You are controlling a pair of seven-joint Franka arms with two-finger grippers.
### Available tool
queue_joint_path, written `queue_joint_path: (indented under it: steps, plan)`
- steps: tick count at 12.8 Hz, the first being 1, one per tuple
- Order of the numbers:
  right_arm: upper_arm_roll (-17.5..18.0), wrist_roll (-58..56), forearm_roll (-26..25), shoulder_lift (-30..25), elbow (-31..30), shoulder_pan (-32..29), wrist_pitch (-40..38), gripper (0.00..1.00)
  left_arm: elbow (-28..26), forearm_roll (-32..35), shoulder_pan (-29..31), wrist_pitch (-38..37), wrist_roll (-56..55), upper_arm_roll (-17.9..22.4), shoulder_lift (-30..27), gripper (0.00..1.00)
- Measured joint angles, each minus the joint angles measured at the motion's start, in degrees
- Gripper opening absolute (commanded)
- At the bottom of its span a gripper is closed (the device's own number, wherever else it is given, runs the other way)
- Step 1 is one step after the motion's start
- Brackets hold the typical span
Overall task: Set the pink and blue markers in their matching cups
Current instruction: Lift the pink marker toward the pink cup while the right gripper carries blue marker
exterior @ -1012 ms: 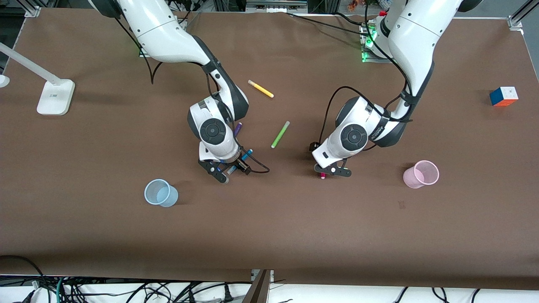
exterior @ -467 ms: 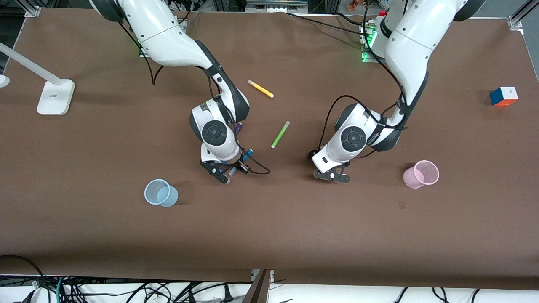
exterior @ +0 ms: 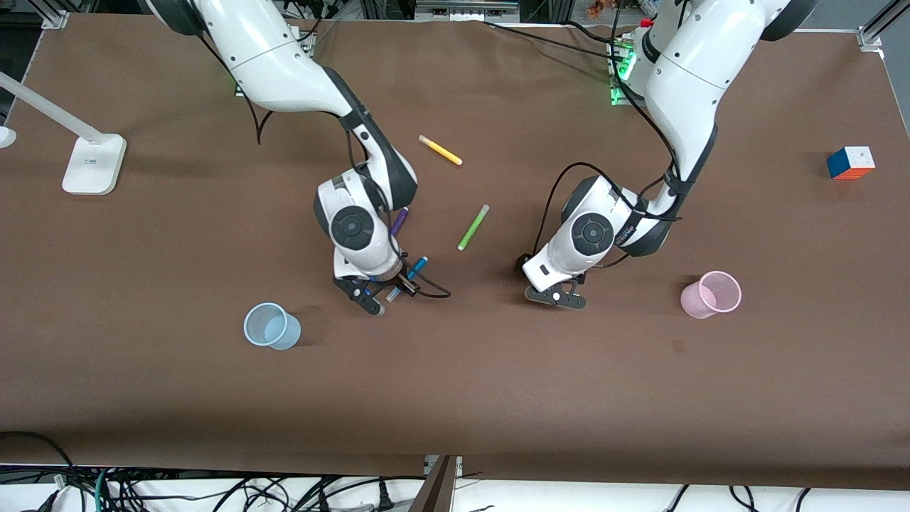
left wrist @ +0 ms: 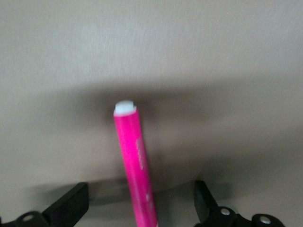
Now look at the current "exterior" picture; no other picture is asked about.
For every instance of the blue marker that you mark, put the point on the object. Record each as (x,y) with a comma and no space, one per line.
(419,267)

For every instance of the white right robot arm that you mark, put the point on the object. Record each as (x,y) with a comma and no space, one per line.
(284,64)

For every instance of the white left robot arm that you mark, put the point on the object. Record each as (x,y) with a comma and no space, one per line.
(689,78)

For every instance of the purple marker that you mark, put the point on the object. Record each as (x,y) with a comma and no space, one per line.
(400,219)

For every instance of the blue mesh cup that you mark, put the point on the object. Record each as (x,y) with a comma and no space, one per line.
(274,328)

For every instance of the green marker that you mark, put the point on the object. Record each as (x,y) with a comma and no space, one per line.
(473,227)

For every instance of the yellow marker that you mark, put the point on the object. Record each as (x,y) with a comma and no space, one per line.
(441,151)

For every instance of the pink mesh cup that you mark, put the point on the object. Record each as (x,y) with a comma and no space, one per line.
(711,295)

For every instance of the brown table leg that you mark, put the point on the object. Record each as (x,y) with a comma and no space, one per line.
(434,494)

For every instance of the black power plug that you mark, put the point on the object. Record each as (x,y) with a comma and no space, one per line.
(384,501)

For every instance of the grey metal box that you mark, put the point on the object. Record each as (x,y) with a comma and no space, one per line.
(466,8)

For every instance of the colourful puzzle cube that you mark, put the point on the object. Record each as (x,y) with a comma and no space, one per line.
(849,163)

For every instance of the white lamp head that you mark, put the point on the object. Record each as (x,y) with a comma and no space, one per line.
(6,137)

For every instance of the white table bracket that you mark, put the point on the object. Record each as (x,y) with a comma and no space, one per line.
(455,464)

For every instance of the aluminium frame profile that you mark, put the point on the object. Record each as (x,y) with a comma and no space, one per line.
(871,34)
(55,18)

